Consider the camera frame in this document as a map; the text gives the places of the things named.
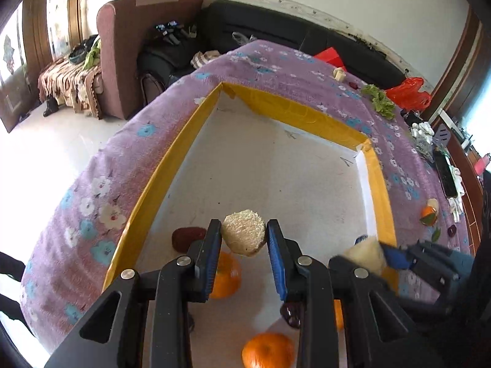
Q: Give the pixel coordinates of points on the brown armchair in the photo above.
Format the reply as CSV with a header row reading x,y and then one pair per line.
x,y
119,57

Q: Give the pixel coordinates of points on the square pale loofah piece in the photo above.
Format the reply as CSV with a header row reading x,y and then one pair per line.
x,y
364,255

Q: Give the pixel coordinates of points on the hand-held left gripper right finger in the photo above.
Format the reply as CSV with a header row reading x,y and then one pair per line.
x,y
275,264

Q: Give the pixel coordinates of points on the black devices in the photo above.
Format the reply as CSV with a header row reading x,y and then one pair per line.
x,y
172,30

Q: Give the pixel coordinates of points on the small orange mandarin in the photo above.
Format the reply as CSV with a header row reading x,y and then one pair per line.
x,y
228,276

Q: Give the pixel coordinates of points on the checked cloth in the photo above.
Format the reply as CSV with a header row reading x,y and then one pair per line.
x,y
205,58

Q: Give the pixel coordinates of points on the large orange mandarin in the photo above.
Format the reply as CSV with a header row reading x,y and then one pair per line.
x,y
268,350
338,314

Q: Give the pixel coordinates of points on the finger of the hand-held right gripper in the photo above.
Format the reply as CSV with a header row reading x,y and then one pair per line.
x,y
360,240
397,257

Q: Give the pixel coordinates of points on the purple floral tablecloth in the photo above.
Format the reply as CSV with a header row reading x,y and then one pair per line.
x,y
126,168

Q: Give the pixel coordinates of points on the round pale loofah piece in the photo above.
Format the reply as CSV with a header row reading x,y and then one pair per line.
x,y
432,203
243,232

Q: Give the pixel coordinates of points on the dark purple plum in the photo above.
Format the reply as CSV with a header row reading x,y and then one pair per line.
x,y
452,230
289,315

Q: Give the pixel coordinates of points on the black boots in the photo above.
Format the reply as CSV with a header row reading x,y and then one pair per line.
x,y
50,106

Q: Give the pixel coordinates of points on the red paper box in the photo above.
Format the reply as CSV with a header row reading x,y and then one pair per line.
x,y
332,56

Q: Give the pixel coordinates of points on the pink bottle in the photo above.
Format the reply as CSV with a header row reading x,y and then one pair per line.
x,y
481,165

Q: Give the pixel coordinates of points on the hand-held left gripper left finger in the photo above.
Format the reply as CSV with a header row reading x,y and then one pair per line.
x,y
214,264

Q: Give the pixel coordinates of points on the orange mandarin with green leaves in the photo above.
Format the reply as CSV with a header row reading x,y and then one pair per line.
x,y
427,214

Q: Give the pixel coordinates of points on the black bag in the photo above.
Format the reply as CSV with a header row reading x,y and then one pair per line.
x,y
165,63

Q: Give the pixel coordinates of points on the red plastic bag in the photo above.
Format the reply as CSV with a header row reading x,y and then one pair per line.
x,y
408,94

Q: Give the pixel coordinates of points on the small pale loofah piece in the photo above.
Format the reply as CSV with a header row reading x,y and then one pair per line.
x,y
339,73

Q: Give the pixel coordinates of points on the black sofa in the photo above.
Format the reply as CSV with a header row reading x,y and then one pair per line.
x,y
268,23

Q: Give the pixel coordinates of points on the green lettuce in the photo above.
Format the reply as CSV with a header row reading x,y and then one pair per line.
x,y
379,100

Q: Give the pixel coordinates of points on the white gloves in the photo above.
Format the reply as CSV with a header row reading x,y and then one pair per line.
x,y
457,191

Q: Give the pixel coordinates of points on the patterned brown sofa cover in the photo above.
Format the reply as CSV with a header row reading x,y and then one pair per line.
x,y
69,80

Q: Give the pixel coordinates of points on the clear plastic packet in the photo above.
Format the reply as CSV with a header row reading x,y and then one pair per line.
x,y
424,146

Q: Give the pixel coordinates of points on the black smartphone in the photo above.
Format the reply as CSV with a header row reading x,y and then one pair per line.
x,y
445,174

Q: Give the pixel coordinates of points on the yellow cardboard box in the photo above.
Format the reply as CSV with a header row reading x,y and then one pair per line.
x,y
291,168

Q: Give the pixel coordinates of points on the grey phone stand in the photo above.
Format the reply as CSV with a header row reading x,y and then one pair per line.
x,y
443,134

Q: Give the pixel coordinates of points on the white round items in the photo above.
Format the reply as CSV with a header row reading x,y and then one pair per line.
x,y
422,130

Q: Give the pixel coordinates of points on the dark red jujube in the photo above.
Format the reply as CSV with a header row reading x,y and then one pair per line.
x,y
188,238

